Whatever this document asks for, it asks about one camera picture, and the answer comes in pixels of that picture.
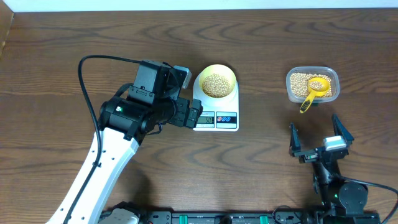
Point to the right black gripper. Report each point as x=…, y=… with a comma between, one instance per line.
x=295, y=149

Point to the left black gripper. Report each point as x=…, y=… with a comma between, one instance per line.
x=180, y=118

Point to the yellow measuring scoop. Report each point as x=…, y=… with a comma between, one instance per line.
x=317, y=87

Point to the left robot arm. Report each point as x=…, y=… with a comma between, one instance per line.
x=125, y=120

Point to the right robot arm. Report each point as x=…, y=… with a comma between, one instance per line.
x=342, y=198

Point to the white digital kitchen scale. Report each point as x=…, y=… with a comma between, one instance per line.
x=219, y=114

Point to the pale yellow bowl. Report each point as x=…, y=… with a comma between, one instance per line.
x=217, y=81

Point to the clear plastic soybean container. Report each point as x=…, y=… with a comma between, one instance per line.
x=297, y=83

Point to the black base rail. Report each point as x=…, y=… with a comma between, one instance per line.
x=127, y=212

